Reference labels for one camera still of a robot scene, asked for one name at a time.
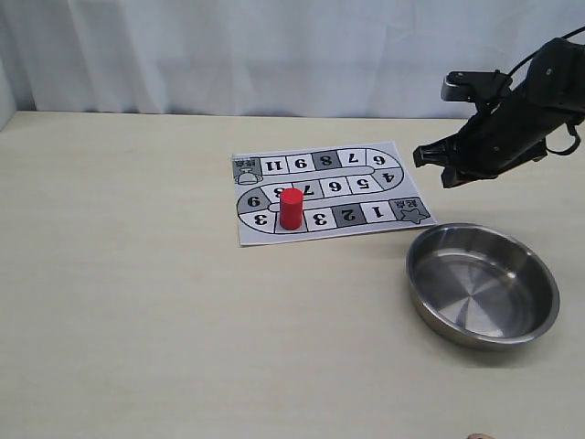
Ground printed number board game sheet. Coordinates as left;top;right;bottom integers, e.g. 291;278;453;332
231;141;437;246

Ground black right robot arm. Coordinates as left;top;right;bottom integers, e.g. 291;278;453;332
412;37;584;188

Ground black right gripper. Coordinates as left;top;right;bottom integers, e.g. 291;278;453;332
412;86;584;188

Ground red cylinder game piece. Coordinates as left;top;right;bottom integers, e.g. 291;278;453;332
280;187;303;230

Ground white curtain backdrop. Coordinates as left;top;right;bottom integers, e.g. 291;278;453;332
1;1;584;118

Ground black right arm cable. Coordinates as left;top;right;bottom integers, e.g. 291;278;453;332
474;25;585;156

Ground stainless steel round pan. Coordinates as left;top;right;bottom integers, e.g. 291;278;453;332
405;223;560;351

